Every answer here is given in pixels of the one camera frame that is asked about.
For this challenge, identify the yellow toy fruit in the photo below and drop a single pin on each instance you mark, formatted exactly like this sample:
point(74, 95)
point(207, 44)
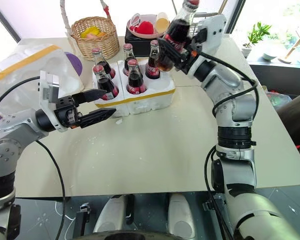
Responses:
point(90, 31)

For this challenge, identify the dark brown cushion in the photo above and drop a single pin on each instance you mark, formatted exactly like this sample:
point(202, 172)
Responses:
point(296, 117)

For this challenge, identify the pink plastic bowl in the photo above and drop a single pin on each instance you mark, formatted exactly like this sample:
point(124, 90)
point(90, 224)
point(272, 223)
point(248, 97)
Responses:
point(147, 18)

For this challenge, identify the small pale bowl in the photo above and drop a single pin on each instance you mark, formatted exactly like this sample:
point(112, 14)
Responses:
point(268, 56)

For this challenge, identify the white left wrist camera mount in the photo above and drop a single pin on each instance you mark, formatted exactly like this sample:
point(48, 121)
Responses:
point(47, 91)

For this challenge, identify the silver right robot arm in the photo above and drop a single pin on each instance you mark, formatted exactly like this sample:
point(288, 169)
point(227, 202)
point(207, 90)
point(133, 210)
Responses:
point(233, 120)

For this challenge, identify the white foam crate yellow tape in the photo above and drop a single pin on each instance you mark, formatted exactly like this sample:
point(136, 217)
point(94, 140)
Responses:
point(150, 96)

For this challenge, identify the orange toy fruit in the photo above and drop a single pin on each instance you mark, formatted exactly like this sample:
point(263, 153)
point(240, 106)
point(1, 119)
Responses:
point(102, 33)

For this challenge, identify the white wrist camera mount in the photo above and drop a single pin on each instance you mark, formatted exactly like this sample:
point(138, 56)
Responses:
point(47, 91)
point(216, 27)

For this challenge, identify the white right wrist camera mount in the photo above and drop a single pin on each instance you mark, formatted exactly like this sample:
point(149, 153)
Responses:
point(216, 27)

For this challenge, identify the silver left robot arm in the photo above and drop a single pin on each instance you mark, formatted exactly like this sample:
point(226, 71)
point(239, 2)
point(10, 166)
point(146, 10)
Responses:
point(7, 147)

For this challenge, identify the red toy fruit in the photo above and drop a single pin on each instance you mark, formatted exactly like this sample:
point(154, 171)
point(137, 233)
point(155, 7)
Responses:
point(145, 27)

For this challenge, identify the wooden stick stand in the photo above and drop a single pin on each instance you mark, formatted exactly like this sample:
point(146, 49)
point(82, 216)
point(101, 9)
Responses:
point(293, 46)

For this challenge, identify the woven wicker basket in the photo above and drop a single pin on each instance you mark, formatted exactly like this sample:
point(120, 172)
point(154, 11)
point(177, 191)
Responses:
point(97, 46)

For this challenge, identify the cream plastic cup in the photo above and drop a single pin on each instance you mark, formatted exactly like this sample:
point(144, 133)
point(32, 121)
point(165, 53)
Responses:
point(162, 22)

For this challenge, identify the glass cola bottle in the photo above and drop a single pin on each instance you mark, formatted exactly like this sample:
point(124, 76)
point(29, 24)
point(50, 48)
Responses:
point(128, 57)
point(101, 61)
point(177, 27)
point(153, 66)
point(135, 80)
point(106, 83)

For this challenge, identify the black rectangular box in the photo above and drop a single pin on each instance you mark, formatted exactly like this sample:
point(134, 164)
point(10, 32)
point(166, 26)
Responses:
point(133, 41)

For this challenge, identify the purple round mat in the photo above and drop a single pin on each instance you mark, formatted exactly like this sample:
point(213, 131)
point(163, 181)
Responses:
point(75, 63)

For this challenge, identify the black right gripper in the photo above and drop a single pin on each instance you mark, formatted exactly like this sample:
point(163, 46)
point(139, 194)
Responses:
point(190, 60)

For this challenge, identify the clear plastic bag yellow tape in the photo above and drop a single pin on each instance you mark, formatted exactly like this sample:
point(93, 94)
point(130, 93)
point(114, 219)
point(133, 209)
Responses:
point(22, 66)

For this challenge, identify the green plant in white pot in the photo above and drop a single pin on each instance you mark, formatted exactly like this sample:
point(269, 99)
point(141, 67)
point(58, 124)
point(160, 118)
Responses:
point(256, 35)

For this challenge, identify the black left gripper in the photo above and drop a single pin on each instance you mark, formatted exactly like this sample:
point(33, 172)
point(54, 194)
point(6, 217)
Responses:
point(65, 113)

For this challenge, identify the white rounded robot leg shell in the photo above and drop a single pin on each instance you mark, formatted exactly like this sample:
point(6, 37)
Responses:
point(112, 215)
point(180, 215)

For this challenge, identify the dark rounded robot base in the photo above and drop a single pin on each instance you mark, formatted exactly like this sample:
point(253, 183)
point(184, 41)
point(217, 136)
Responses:
point(130, 235)

